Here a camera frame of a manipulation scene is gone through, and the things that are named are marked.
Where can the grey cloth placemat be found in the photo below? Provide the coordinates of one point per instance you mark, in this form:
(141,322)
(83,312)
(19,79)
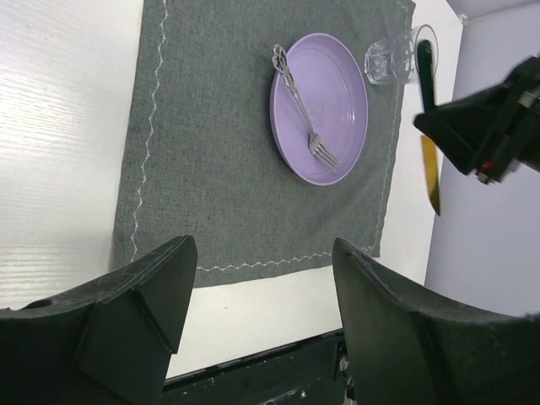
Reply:
(200,158)

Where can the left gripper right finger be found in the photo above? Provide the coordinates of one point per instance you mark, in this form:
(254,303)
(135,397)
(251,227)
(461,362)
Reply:
(407,344)

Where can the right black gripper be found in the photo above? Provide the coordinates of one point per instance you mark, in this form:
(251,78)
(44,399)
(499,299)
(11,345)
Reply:
(495,130)

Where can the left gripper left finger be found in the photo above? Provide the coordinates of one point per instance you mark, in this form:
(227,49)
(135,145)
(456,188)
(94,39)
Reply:
(107,341)

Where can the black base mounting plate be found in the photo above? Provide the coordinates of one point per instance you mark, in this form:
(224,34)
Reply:
(310,371)

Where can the purple plastic plate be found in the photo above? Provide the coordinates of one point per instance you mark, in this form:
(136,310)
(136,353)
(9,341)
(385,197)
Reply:
(333,91)

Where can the yellow green knife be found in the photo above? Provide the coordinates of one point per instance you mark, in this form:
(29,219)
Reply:
(423,122)

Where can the ornate silver fork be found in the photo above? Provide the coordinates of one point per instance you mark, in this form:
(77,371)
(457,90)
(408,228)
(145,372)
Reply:
(317,148)

